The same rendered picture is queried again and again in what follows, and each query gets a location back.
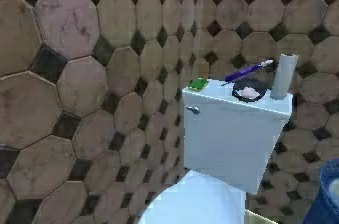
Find blue bin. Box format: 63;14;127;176
301;158;339;224

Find purple brush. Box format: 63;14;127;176
221;59;274;87

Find green sponge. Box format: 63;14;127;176
187;78;210;92

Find white toilet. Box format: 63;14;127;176
138;78;294;224

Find pink soap bar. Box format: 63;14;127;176
240;86;262;100

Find grey cardboard tube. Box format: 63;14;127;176
270;53;299;101

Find black soap dish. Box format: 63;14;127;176
231;78;271;103

